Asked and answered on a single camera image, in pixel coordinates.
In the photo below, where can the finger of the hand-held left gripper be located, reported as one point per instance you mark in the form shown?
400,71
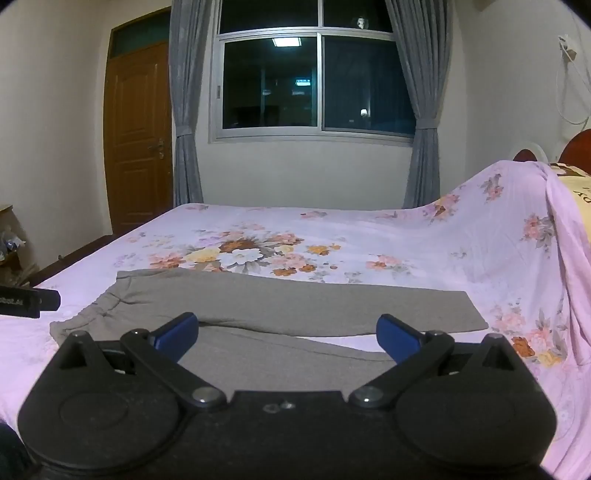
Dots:
50,300

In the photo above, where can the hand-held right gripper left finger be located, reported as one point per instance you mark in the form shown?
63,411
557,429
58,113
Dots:
178,333

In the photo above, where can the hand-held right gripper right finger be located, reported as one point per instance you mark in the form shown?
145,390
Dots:
397,337

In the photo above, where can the grey knitted sweater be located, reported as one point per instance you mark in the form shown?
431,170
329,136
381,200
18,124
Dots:
277,300

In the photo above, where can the wooden nightstand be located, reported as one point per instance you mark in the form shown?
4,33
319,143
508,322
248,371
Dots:
18,270

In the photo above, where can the crumpled plastic bag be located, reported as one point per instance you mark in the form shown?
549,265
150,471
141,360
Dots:
10,240

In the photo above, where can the pink floral bed sheet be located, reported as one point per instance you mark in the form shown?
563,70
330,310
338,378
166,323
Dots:
369,240

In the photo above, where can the grey curtain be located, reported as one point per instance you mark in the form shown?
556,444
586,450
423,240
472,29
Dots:
425,161
184,92

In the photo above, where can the brown wooden door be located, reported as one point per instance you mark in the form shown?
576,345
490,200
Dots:
138,138

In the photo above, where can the white round object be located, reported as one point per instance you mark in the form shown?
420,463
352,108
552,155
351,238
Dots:
531,150

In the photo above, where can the yellow pillow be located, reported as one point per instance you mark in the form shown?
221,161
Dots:
577,187

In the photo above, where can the red-brown wooden headboard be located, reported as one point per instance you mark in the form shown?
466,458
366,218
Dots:
579,147

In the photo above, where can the sliding glass window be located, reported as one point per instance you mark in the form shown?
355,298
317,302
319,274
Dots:
268,83

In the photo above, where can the white wall plug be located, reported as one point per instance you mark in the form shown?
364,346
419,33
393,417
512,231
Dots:
567,46

